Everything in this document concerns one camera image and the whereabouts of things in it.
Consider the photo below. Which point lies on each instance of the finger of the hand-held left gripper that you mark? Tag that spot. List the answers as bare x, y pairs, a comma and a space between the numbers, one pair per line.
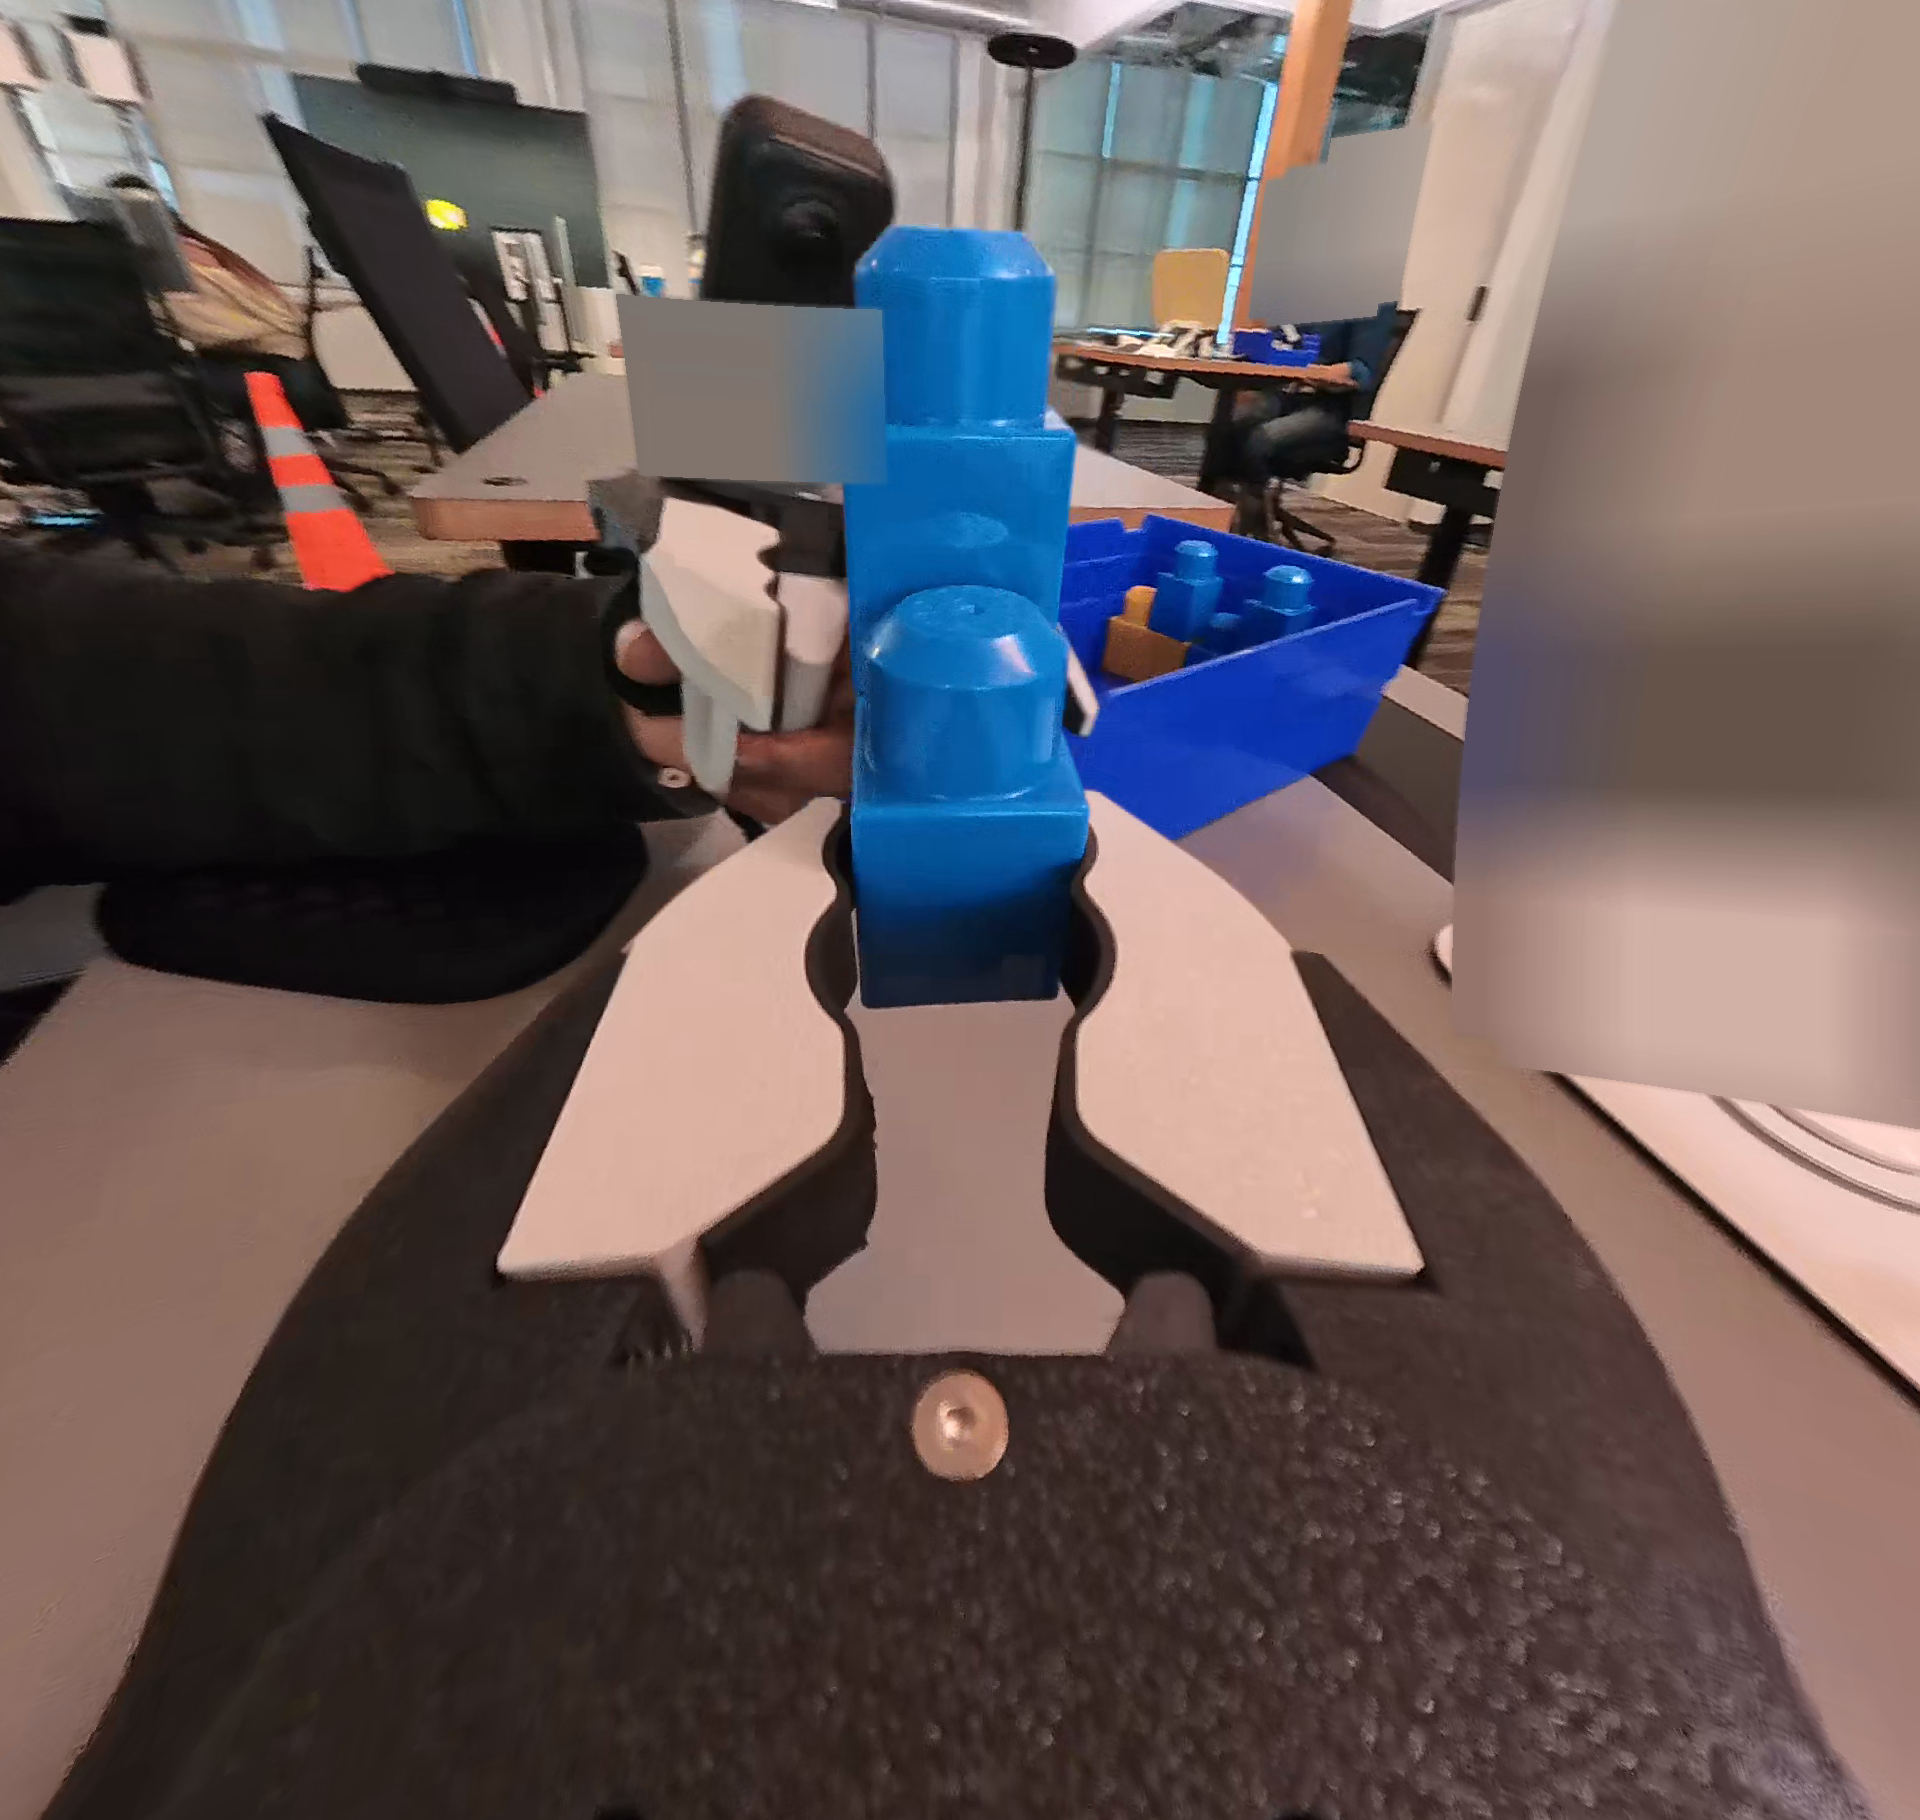
733, 622
1083, 695

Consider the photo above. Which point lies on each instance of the person's left hand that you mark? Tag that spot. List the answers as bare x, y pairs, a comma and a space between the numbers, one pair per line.
795, 770

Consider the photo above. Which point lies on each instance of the orange traffic cone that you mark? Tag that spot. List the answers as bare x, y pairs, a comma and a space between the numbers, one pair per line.
315, 500

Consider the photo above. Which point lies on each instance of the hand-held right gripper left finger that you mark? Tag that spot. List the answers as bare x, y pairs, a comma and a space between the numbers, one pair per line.
705, 1085

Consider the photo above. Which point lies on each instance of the black monitor screen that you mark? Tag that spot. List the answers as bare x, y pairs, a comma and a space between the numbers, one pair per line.
509, 170

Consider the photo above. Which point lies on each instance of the blue plastic bin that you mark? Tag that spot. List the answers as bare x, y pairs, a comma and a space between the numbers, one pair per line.
1275, 347
1275, 741

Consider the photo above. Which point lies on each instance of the beige board on stand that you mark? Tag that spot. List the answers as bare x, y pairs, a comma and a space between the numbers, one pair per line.
1193, 283

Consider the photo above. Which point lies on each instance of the grey desk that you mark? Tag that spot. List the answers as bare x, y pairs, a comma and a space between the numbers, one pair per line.
525, 456

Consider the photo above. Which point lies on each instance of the person's left forearm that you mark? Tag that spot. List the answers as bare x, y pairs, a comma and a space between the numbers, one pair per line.
300, 709

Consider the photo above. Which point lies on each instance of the black floor lamp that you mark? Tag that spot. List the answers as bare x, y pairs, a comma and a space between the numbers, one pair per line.
1031, 50

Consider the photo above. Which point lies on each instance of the white display stand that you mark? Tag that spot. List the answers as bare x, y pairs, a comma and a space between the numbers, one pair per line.
1801, 1220

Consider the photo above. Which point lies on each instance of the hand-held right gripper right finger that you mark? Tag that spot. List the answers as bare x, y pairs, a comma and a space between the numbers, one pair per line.
1230, 1085

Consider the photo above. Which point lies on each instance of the wooden column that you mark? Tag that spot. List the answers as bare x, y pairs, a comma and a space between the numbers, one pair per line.
1320, 50

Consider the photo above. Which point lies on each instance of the orange mega block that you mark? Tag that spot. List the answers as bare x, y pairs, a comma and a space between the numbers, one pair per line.
1143, 642

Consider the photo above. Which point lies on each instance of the wooden desk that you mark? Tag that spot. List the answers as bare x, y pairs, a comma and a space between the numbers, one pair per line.
1440, 448
1198, 365

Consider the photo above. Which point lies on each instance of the blue mega block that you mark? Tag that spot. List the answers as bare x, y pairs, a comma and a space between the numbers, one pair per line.
967, 890
1194, 590
961, 485
1284, 602

